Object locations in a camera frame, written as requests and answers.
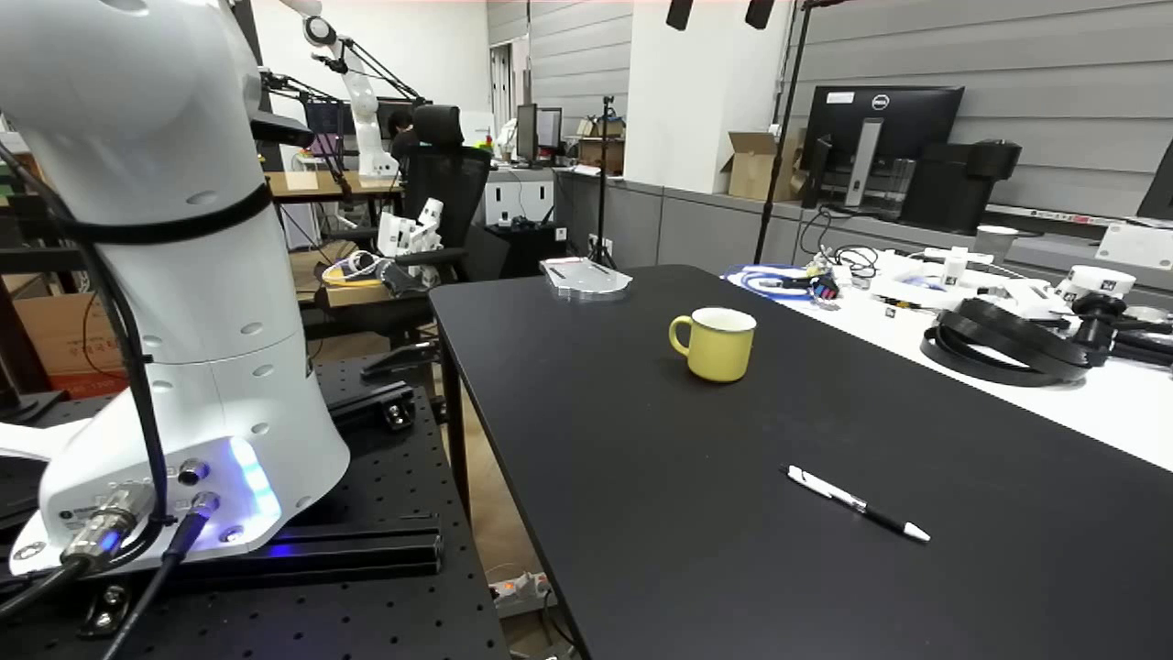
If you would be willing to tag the yellow enamel mug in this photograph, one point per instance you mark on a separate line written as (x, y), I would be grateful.
(721, 351)

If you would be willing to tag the black box-shaped device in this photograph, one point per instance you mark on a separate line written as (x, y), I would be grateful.
(965, 186)

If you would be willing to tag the white plastic tray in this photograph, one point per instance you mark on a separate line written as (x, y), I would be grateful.
(588, 276)

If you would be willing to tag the black and white pen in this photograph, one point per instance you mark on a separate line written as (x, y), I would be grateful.
(854, 504)

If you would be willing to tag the white background desk lamp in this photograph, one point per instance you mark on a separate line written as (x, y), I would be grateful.
(367, 121)

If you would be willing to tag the wooden desk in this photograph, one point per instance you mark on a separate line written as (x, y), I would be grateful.
(330, 186)

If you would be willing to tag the black perforated breadboard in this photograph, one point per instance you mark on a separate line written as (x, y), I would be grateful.
(367, 609)

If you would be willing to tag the white toy robot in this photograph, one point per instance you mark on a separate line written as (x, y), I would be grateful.
(407, 229)

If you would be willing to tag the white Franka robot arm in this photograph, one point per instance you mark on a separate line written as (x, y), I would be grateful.
(197, 307)

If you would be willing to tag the gray partition cabinet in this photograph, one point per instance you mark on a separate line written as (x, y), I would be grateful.
(683, 229)

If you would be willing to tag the brown cardboard box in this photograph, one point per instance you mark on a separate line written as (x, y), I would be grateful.
(61, 335)

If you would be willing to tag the white drawer cabinet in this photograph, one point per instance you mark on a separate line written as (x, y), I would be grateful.
(519, 201)

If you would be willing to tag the black office chair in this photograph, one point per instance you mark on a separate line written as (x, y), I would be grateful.
(445, 197)

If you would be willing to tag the black computer monitor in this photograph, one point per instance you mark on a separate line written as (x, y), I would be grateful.
(881, 141)

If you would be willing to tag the white paper clutter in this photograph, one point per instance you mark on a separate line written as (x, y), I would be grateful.
(927, 281)

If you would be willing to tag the black light stand pole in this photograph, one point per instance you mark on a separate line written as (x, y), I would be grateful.
(782, 135)

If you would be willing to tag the small background monitor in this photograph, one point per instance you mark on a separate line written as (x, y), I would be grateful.
(423, 126)

